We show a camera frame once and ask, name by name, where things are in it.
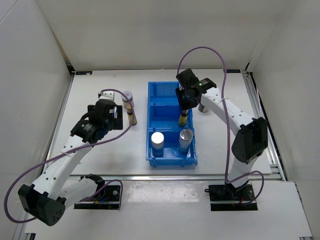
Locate aluminium frame rail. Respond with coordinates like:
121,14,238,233
12,72,75,240

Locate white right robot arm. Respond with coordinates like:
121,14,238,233
175,68,268,200

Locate silver-lid shaker jar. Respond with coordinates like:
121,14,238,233
151,132,165,157
178,128,194,153

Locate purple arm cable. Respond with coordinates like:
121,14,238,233
176,45,264,205
3,88,137,223

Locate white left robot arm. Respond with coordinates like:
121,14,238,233
18,99,123,226

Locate grey-lid spice jar left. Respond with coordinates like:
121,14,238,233
121,90,135,110

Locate blue plastic divided bin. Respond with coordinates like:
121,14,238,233
146,81,198,167

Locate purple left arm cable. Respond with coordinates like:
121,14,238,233
3,88,137,223

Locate grey-lid spice jar right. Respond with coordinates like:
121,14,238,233
198,103,209,113

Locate yellow bottle tan cap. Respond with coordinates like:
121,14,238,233
178,110,189,127
127,108,138,126

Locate grey-lid spice jar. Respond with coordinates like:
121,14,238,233
198,103,209,113
121,90,135,110

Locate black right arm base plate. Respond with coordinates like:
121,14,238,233
204,184,258,212

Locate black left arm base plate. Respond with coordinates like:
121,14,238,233
73,179,124,210

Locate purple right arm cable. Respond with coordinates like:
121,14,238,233
176,45,264,205

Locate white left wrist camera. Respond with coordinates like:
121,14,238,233
98,91,115,102

